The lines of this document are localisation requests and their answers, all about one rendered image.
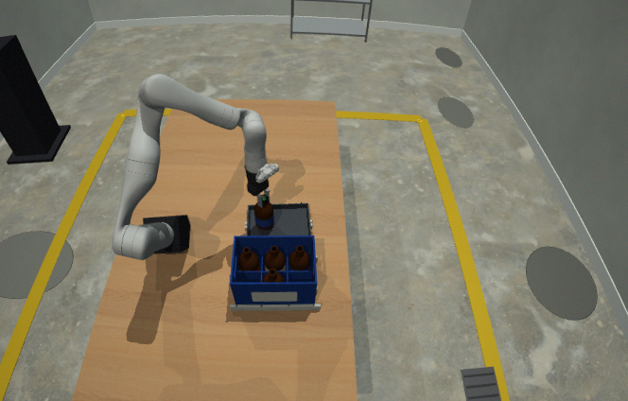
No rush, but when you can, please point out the brown glass bottle with blue label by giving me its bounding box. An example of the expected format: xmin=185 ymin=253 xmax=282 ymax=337
xmin=254 ymin=195 xmax=274 ymax=230

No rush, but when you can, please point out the blue bottle crate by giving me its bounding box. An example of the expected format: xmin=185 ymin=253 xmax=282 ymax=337
xmin=230 ymin=235 xmax=317 ymax=305

